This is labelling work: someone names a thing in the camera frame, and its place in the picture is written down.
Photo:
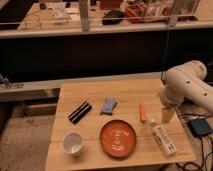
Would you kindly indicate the metal post right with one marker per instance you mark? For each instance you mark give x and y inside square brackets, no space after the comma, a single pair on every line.
[174,13]

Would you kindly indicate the black rectangular block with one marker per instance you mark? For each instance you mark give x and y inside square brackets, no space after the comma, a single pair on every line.
[80,112]

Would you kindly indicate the blue cloth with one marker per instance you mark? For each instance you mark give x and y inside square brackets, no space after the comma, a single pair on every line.
[109,105]

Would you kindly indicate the orange tool on shelf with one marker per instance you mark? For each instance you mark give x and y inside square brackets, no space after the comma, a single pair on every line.
[135,13]

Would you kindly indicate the black bag on shelf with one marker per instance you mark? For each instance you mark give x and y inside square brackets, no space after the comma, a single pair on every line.
[112,17]

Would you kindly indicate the metal post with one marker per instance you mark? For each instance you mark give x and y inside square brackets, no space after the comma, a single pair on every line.
[174,13]
[83,8]

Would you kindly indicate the orange ceramic plate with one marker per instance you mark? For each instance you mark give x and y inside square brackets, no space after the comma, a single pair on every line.
[118,139]

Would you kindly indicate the metal post left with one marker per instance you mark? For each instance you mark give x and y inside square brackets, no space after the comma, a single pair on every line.
[83,8]

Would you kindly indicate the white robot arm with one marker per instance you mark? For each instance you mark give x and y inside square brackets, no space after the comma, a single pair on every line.
[185,81]

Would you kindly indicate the black power box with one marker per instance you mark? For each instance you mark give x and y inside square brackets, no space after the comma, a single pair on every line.
[199,127]

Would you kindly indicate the orange pepper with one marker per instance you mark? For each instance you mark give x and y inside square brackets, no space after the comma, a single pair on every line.
[143,116]

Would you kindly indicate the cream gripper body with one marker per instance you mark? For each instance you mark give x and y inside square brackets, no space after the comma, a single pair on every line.
[167,114]

